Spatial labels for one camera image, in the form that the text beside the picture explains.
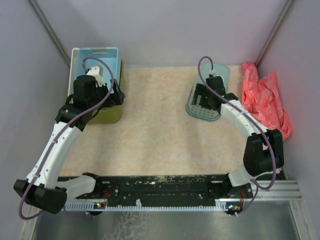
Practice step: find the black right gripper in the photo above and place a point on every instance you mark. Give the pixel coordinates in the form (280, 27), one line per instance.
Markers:
(199, 90)

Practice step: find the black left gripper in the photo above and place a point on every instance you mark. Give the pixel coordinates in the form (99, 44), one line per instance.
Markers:
(115, 98)

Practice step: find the pale green perforated basket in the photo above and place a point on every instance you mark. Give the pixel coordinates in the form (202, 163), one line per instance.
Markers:
(202, 113)

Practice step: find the light blue perforated bin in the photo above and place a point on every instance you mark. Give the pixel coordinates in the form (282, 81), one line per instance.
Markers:
(95, 52)

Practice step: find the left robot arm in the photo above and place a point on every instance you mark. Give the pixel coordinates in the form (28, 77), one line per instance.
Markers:
(41, 188)

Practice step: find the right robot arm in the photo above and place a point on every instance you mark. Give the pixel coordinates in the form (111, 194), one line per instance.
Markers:
(264, 147)

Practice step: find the olive green tub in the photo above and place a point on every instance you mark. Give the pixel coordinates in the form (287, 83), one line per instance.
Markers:
(106, 115)

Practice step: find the white plastic bin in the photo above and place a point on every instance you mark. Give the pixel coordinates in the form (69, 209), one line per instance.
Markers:
(73, 64)

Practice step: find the red plastic bag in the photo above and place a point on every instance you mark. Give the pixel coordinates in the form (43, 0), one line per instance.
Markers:
(261, 98)

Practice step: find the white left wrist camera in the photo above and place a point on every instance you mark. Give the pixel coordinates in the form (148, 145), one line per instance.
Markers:
(97, 73)

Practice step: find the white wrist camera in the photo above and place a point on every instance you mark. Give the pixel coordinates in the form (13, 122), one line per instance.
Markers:
(212, 74)
(97, 73)

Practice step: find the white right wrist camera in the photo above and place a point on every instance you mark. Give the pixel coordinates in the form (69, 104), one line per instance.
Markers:
(212, 74)

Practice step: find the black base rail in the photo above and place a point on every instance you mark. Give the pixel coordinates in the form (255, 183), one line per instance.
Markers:
(166, 190)

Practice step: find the aluminium frame rail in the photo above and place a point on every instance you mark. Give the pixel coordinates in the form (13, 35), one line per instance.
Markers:
(282, 190)

